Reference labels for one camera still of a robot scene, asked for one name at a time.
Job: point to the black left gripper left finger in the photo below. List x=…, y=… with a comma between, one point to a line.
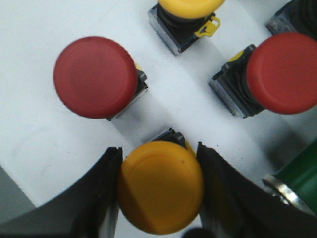
x=88, y=209

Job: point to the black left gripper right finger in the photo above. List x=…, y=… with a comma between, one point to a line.
x=234, y=207

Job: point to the yellow mushroom push button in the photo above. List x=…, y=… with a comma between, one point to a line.
x=180, y=23
x=160, y=185

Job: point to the red mushroom push button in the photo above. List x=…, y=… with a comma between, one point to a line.
x=279, y=75
x=95, y=77

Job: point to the green conveyor belt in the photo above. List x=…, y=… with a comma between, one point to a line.
x=298, y=180

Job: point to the dark push button base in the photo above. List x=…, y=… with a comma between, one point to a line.
x=296, y=16

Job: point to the aluminium conveyor front rail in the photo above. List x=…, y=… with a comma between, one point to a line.
x=282, y=193

